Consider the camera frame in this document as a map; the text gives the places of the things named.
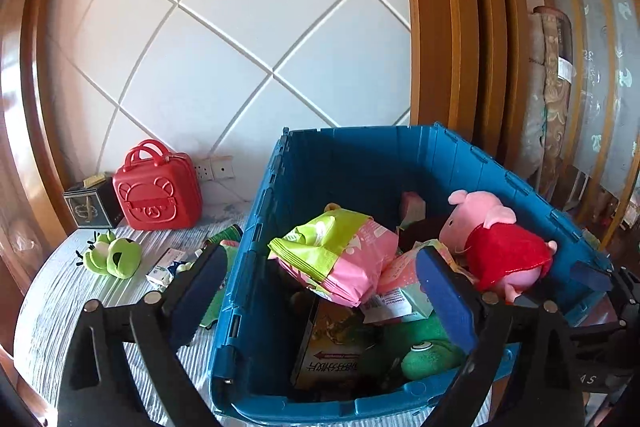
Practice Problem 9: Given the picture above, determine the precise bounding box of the dark green frog plush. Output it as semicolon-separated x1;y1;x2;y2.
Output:
360;317;468;383

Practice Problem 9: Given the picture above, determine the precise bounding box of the wooden wall frame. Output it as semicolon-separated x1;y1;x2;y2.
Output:
0;0;556;288

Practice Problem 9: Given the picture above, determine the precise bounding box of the striped grey tablecloth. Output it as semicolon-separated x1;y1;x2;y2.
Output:
14;202;261;427

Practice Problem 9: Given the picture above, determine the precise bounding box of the yellow green printed box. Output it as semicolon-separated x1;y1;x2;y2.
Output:
290;292;386;390

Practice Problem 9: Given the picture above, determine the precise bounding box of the pink pig plush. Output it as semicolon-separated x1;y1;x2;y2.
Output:
439;189;558;305

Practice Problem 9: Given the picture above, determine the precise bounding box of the pale green packet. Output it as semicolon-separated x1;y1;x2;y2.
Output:
395;282;437;320

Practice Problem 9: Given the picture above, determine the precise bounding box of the green and pink wipes pack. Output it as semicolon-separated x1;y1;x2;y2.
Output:
267;203;401;308

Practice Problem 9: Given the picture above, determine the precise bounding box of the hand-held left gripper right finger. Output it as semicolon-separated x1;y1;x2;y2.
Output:
416;243;586;427

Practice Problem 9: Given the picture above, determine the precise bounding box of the patterned glass door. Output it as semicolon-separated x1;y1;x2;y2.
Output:
542;0;640;192

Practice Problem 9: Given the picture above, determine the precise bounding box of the white wall socket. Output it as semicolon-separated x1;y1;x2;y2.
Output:
192;155;235;182

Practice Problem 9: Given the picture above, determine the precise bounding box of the pink floral tissue pack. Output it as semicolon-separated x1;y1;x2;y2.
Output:
376;249;451;308

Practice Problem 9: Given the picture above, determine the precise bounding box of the red plastic suitcase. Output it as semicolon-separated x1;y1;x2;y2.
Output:
112;139;203;230

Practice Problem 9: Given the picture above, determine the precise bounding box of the white cardboard box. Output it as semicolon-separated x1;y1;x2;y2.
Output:
146;248;183;286

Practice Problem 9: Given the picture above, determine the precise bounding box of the blue plastic crate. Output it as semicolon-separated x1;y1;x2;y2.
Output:
209;123;615;427

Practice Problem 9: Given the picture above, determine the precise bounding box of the rolled patterned carpet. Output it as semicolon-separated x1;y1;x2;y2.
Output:
534;6;574;204

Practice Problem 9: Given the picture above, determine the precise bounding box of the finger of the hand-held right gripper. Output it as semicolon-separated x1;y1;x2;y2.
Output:
572;261;640;328

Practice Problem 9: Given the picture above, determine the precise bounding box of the light green frog plush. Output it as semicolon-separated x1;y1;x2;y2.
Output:
75;229;143;279

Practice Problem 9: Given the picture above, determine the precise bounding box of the small black box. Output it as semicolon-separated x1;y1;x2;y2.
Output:
62;179;125;229

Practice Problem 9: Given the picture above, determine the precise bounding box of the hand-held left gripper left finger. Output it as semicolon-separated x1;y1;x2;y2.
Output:
56;243;229;427

